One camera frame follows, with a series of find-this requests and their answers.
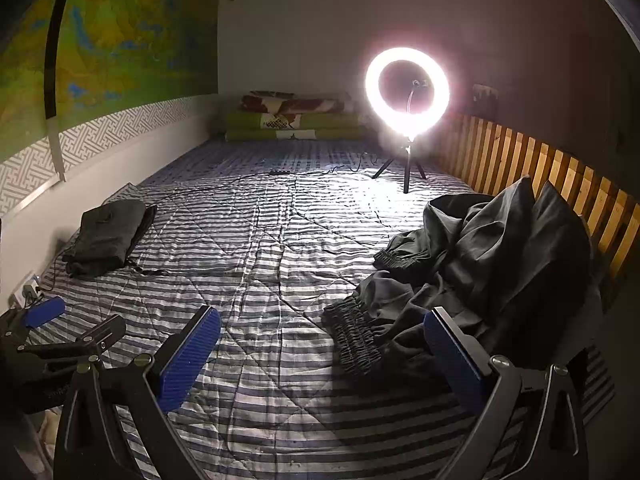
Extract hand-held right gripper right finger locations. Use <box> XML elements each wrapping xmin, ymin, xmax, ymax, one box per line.
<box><xmin>422</xmin><ymin>306</ymin><xmax>586</xmax><ymax>480</ymax></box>

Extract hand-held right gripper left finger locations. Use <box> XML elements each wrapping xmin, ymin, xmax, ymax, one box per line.
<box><xmin>54</xmin><ymin>304</ymin><xmax>222</xmax><ymax>480</ymax></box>

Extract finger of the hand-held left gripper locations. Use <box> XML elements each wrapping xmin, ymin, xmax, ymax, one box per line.
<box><xmin>0</xmin><ymin>296</ymin><xmax>67</xmax><ymax>343</ymax></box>
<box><xmin>22</xmin><ymin>314</ymin><xmax>127</xmax><ymax>373</ymax></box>

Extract black pants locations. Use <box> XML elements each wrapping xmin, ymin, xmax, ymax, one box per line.
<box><xmin>320</xmin><ymin>176</ymin><xmax>601</xmax><ymax>386</ymax></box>

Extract white power strip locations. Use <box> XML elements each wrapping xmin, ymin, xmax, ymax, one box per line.
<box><xmin>10</xmin><ymin>272</ymin><xmax>41</xmax><ymax>306</ymax></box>

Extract grey checked pants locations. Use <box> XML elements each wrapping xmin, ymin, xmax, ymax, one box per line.
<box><xmin>62</xmin><ymin>199</ymin><xmax>158</xmax><ymax>278</ymax></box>

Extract striped bed sheet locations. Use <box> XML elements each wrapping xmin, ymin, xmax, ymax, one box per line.
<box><xmin>30</xmin><ymin>137</ymin><xmax>616</xmax><ymax>480</ymax></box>

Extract black tripod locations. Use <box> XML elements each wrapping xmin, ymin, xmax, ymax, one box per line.
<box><xmin>371</xmin><ymin>137</ymin><xmax>428</xmax><ymax>195</ymax></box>

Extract folded green patterned blanket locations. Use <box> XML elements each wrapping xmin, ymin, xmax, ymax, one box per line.
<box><xmin>225</xmin><ymin>91</ymin><xmax>371</xmax><ymax>142</ymax></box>

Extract wooden bed rail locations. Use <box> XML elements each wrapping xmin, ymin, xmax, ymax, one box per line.
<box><xmin>440</xmin><ymin>112</ymin><xmax>631</xmax><ymax>286</ymax></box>

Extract black wall strip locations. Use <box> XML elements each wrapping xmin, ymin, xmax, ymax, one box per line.
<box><xmin>44</xmin><ymin>0</ymin><xmax>81</xmax><ymax>121</ymax></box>

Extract ring light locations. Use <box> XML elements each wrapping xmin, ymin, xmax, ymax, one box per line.
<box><xmin>365</xmin><ymin>47</ymin><xmax>451</xmax><ymax>141</ymax></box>

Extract wall map poster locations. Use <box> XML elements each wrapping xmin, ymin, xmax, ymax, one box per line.
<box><xmin>0</xmin><ymin>0</ymin><xmax>221</xmax><ymax>161</ymax></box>

